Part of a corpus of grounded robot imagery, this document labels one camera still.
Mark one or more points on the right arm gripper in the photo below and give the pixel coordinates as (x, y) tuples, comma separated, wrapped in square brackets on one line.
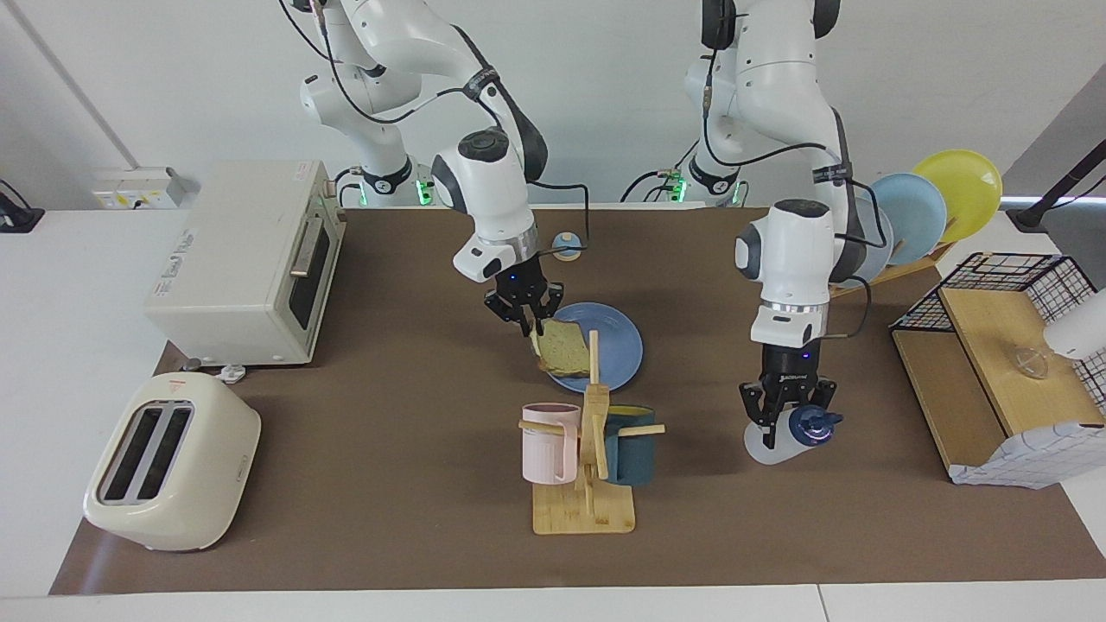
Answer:
[(521, 289)]

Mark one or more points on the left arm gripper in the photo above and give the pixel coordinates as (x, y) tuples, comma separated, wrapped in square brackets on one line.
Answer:
[(788, 367)]

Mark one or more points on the squeeze bottle with navy cap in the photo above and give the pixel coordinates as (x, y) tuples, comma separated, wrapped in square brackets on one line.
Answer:
[(812, 425)]

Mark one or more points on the slice of bread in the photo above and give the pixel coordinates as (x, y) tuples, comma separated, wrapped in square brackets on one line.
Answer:
[(566, 350)]

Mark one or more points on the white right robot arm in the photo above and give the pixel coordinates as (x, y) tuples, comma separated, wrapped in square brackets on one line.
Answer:
[(484, 190)]

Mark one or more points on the blue round plate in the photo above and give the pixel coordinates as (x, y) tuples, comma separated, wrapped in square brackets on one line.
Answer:
[(618, 345)]

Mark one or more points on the wooden plate rack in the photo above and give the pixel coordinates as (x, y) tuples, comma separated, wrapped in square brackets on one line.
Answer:
[(899, 272)]

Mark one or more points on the pale grey plate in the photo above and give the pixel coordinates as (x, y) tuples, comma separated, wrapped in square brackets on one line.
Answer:
[(877, 250)]

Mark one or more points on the light blue plate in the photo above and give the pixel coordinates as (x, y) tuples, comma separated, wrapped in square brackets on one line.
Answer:
[(916, 216)]

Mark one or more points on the yellow plate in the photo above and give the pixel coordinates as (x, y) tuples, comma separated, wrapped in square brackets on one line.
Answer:
[(972, 190)]

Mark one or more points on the blue shaker with wooden knob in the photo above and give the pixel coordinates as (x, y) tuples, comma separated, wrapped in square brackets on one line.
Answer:
[(566, 252)]

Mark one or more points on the pink mug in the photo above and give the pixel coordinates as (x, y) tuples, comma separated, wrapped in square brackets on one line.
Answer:
[(544, 449)]

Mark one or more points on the dark teal mug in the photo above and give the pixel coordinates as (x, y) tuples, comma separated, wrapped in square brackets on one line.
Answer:
[(631, 458)]

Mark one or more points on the brown table mat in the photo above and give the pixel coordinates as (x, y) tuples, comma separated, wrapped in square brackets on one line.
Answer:
[(389, 432)]

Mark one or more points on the wooden mug tree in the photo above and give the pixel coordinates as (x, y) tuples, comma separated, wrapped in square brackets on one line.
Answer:
[(583, 514)]

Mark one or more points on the wooden two-level shelf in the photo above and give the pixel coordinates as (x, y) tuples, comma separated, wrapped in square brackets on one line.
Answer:
[(994, 345)]

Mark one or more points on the small clear glass piece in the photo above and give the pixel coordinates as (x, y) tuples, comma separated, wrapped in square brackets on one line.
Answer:
[(1031, 363)]

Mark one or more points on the white checkered cloth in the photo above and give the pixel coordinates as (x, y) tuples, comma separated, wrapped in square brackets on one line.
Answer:
[(1028, 458)]

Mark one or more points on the white rounded device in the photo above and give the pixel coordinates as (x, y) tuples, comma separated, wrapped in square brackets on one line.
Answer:
[(1076, 333)]

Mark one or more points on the white toaster oven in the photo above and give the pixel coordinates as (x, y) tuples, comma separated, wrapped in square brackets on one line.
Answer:
[(233, 259)]

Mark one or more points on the small white plug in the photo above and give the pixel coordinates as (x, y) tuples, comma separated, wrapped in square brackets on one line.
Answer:
[(231, 374)]

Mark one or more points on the cream two-slot toaster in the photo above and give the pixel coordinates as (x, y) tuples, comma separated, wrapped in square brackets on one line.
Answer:
[(199, 484)]

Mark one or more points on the black stand base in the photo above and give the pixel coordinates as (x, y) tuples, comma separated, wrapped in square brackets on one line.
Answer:
[(19, 220)]

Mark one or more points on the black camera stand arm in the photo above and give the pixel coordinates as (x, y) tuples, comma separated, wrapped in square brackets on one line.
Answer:
[(1063, 186)]

